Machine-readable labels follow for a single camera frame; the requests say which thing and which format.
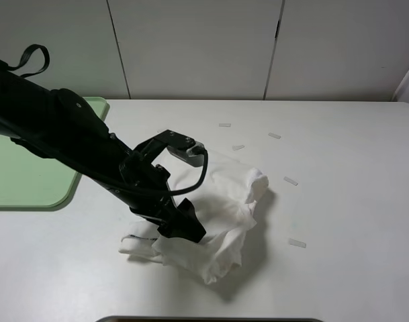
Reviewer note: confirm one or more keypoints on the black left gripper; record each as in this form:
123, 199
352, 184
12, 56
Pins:
138, 172

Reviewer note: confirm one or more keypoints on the white short sleeve t-shirt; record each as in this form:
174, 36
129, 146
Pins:
224, 204

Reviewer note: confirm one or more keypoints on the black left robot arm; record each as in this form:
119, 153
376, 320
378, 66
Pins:
61, 125

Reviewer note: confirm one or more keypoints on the light green plastic tray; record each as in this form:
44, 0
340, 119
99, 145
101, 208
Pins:
28, 182

